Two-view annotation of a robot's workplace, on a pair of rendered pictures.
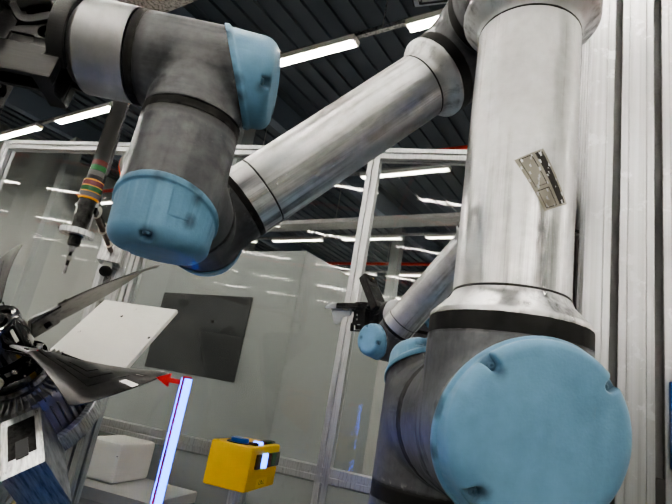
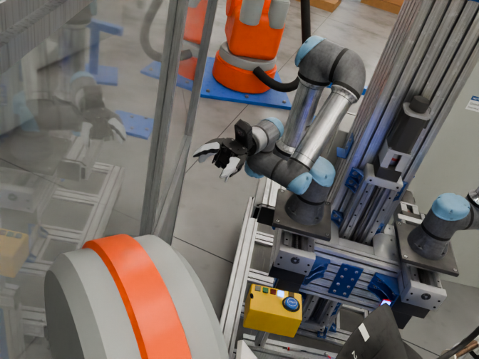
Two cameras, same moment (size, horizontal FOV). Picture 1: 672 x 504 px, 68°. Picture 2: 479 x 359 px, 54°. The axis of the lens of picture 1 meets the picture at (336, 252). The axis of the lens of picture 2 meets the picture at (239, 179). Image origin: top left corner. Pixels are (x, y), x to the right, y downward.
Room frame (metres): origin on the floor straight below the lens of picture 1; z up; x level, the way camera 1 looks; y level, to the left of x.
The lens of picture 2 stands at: (1.77, 0.92, 2.15)
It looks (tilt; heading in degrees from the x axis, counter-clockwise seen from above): 36 degrees down; 248
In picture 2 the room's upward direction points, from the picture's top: 16 degrees clockwise
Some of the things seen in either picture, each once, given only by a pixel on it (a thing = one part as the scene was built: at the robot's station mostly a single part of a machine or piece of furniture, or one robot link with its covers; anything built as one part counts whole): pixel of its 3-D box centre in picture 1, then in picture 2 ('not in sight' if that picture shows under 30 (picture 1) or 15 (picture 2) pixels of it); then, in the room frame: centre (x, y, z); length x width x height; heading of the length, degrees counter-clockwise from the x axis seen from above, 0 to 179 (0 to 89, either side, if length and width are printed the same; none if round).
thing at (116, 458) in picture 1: (113, 456); not in sight; (1.66, 0.55, 0.92); 0.17 x 0.16 x 0.11; 162
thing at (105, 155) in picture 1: (108, 139); not in sight; (1.05, 0.55, 1.67); 0.03 x 0.03 x 0.21
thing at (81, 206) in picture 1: (104, 150); not in sight; (1.05, 0.55, 1.64); 0.04 x 0.04 x 0.46
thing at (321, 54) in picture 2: not in sight; (302, 113); (1.06, -0.42, 1.41); 0.15 x 0.12 x 0.55; 132
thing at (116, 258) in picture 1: (112, 254); not in sight; (1.65, 0.74, 1.53); 0.10 x 0.07 x 0.08; 17
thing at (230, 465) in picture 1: (243, 465); (271, 311); (1.22, 0.12, 1.02); 0.16 x 0.10 x 0.11; 162
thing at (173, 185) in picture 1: (178, 193); not in sight; (0.38, 0.13, 1.33); 0.11 x 0.08 x 0.11; 3
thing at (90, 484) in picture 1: (121, 488); not in sight; (1.61, 0.49, 0.85); 0.36 x 0.24 x 0.03; 72
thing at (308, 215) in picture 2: not in sight; (307, 202); (0.96, -0.32, 1.09); 0.15 x 0.15 x 0.10
